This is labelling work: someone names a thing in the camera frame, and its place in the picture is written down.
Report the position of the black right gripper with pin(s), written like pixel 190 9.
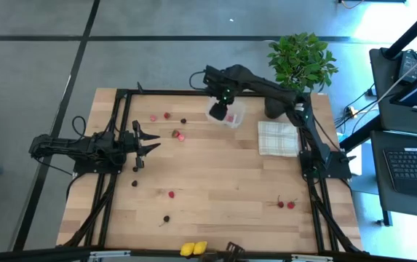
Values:
pixel 221 109

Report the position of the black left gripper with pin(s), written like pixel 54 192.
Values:
pixel 130 143

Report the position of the clear plastic tupperware container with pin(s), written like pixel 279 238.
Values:
pixel 239 109

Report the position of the red strawberry with green top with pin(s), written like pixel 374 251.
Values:
pixel 175 133

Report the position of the red raspberry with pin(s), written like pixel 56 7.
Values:
pixel 171 194

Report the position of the red cherry with stem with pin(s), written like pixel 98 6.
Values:
pixel 280 204
pixel 291 205

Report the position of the yellow lemon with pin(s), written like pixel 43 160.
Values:
pixel 199 247
pixel 187 249

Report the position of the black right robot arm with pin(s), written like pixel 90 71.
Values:
pixel 266 87

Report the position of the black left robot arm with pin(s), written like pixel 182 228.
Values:
pixel 66 145

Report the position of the black plant pot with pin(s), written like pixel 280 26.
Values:
pixel 273 109

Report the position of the folded plaid cloth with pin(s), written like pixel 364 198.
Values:
pixel 277 138

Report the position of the dark cherry with stem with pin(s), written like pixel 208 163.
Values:
pixel 166 218

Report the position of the green leafy plant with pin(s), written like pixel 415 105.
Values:
pixel 299 62

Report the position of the black desk leg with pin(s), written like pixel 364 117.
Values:
pixel 361 134

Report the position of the black power adapter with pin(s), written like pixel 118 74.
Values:
pixel 410 65

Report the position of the black pole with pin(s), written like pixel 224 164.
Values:
pixel 412 31

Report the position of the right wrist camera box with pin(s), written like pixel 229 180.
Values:
pixel 213 78

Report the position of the black aluminium rig frame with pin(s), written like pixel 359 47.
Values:
pixel 157 91

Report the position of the black table-level camera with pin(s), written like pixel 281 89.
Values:
pixel 209 257

